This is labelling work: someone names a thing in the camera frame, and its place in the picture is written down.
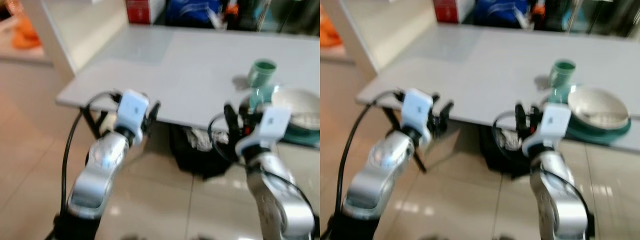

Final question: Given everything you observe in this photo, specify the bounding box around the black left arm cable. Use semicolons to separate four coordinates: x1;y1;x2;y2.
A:
60;90;121;216
325;90;406;240

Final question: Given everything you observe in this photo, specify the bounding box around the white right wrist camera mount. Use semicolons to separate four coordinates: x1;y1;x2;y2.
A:
537;103;572;146
257;106;292;147

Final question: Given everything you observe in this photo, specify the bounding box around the white and green bowl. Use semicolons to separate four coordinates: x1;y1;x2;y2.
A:
565;86;632;146
270;87;321;147

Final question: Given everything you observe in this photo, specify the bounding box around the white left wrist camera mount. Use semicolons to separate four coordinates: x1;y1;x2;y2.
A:
401;88;434;133
115;90;151;133

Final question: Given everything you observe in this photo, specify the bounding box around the black bag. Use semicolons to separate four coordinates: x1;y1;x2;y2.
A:
477;125;531;178
169;125;241;180

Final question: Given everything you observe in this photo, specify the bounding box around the green cup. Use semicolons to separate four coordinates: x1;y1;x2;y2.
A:
248;59;278;108
549;59;578;103

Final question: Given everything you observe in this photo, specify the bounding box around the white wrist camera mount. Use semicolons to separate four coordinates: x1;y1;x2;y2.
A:
401;88;434;133
537;103;572;146
115;90;151;133
257;106;292;147

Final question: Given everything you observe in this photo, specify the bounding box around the red box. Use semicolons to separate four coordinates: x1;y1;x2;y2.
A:
433;0;473;24
125;0;166;25

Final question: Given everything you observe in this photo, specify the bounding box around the blue bag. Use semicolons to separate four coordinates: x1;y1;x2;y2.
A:
165;0;226;28
472;0;536;28

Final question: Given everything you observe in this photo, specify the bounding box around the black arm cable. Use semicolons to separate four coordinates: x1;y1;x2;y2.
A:
207;112;316;236
492;112;593;236
325;90;406;240
60;90;121;216

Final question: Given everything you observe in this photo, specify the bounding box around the orange cloth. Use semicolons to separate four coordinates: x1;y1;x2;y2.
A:
320;12;346;48
10;0;43;50

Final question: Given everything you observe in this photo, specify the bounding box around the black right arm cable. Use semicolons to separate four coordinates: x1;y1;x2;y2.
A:
207;112;316;236
492;112;593;236

